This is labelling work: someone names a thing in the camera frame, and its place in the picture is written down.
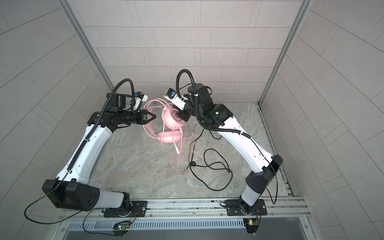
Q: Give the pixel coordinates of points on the pink headphones with cable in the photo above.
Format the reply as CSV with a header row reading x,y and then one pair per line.
x,y
174,132

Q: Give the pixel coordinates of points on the white vented cable duct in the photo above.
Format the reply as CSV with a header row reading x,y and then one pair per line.
x,y
164,224

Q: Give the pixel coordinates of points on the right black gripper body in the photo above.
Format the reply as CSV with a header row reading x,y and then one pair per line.
x,y
192,108

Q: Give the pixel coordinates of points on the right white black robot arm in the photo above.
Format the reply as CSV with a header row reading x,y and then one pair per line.
x,y
218,118

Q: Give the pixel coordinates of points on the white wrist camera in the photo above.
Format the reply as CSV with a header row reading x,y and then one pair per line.
x,y
179,102
140,98

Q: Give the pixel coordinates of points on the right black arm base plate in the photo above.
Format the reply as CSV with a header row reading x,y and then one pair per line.
x,y
233,208

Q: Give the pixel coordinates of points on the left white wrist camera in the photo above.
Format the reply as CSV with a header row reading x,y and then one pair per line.
x,y
140,98

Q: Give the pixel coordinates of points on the aluminium mounting rail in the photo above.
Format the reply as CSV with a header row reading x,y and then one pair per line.
x,y
209,208

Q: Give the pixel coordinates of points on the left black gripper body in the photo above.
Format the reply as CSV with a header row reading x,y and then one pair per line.
x,y
131,117

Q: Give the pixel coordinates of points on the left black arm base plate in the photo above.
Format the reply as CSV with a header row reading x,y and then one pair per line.
x,y
139,208

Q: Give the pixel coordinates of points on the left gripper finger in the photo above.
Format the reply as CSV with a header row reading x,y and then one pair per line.
x,y
150,112
149,121

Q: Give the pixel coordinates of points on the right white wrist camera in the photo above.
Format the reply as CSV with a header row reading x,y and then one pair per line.
x,y
179,102

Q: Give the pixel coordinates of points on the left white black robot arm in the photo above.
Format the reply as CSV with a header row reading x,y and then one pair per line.
x,y
70,189

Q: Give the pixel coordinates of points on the black white headphones with cable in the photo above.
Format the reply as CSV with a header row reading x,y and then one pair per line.
x,y
215,166

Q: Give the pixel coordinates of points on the left green circuit board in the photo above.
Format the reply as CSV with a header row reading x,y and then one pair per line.
x,y
122,226

